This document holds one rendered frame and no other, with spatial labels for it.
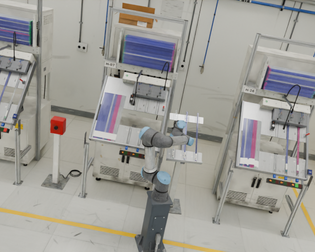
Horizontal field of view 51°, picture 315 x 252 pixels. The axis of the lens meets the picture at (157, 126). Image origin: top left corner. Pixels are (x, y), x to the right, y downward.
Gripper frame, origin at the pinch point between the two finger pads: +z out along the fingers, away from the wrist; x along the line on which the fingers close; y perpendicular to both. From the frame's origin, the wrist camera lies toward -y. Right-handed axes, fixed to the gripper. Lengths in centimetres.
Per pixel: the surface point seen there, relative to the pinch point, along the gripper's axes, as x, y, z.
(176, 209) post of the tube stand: -18, -81, 44
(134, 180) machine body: 30, -56, 64
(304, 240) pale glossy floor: -153, -95, 23
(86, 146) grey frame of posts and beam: 83, -26, 17
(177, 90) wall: -22, 79, 168
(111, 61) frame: 71, 62, 13
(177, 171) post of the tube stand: -10.7, -40.0, 23.5
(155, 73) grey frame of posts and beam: 25, 57, 13
